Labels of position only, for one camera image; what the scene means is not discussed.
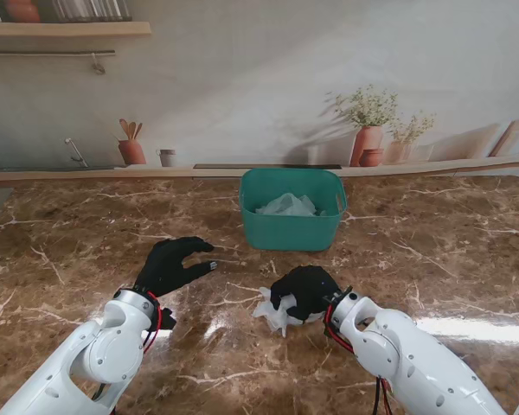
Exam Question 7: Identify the red black right arm cables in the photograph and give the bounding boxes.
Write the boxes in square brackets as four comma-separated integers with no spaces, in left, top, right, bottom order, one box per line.
[323,297,394,415]

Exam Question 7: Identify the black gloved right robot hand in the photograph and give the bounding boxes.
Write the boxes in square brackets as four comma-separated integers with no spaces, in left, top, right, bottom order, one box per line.
[270,265,343,326]

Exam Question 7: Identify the metal faucet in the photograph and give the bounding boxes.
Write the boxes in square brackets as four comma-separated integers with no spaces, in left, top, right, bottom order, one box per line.
[64,137,89,169]

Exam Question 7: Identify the glass vase with flowers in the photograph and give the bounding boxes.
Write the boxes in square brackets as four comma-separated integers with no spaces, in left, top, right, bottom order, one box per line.
[384,112,437,165]

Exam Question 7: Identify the metal wall rail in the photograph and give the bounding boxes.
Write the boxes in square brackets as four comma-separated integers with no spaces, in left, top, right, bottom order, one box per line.
[0,49,116,56]

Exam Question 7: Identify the tall terracotta vase with plant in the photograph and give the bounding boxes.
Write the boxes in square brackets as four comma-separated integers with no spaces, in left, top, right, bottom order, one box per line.
[324,84,399,168]

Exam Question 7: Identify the red black arm cables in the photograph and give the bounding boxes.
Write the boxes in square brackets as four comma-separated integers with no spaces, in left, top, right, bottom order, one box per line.
[90,291,163,403]
[323,297,394,415]

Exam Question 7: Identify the terracotta utensil pot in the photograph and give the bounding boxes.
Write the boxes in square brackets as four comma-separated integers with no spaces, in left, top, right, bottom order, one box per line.
[117,118,148,166]

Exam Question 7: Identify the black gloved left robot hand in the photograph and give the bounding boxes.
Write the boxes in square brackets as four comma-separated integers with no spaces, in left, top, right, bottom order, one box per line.
[133,236,217,299]

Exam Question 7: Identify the red black left arm cables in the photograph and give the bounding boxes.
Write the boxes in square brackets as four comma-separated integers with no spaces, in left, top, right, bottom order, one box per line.
[90,291,163,403]

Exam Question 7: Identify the row of glass jars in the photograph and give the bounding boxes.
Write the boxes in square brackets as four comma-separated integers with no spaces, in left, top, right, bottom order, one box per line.
[51,0,133,22]

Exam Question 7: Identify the long wooden ledge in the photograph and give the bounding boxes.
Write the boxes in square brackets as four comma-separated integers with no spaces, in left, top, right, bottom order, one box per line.
[0,151,519,190]

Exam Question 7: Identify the small round terracotta pot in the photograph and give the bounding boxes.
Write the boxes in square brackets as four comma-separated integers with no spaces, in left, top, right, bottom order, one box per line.
[358,148,385,168]

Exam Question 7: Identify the terracotta pot on shelf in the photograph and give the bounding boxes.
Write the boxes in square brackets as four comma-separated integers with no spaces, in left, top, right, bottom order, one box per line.
[3,0,42,23]

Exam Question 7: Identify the wooden wall shelf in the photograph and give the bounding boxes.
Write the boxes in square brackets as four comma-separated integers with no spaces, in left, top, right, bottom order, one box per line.
[0,21,151,38]

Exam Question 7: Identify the teal plastic basket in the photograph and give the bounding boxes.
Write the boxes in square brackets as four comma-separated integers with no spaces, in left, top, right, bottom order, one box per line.
[238,168,348,253]

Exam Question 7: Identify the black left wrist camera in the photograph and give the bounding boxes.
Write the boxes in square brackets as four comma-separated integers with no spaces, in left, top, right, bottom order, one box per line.
[157,306,177,332]

